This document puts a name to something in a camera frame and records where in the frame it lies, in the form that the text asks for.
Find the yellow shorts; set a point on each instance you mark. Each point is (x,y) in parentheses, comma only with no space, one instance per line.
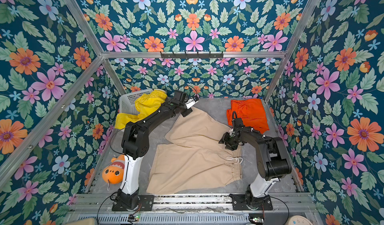
(146,105)

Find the white plastic laundry basket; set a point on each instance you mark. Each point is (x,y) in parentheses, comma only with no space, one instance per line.
(127,101)

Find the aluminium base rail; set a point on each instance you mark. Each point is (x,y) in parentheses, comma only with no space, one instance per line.
(194,209)

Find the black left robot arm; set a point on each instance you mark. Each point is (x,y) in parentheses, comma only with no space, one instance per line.
(135,145)

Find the orange fish plush toy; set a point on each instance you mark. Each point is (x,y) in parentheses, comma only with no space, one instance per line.
(114,172)

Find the aluminium frame post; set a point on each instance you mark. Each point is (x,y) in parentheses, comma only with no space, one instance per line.
(95,44)

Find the white round device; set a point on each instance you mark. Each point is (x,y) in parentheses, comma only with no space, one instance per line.
(298,220)

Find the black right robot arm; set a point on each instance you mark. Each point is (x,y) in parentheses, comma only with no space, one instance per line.
(273,160)

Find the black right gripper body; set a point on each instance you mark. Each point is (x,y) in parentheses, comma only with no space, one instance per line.
(230,140)

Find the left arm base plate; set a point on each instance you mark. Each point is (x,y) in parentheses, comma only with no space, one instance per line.
(132,203)

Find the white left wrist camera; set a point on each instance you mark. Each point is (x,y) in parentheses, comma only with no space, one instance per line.
(191,102)

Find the orange shorts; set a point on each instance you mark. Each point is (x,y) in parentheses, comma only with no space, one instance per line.
(252,113)

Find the black hook rail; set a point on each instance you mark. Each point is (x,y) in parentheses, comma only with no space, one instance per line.
(192,55)

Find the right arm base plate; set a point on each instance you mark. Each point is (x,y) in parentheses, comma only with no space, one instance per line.
(245,202)

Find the beige shorts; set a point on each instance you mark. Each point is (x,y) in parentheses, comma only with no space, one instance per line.
(194,158)

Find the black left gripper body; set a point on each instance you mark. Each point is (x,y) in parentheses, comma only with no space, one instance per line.
(184,111)

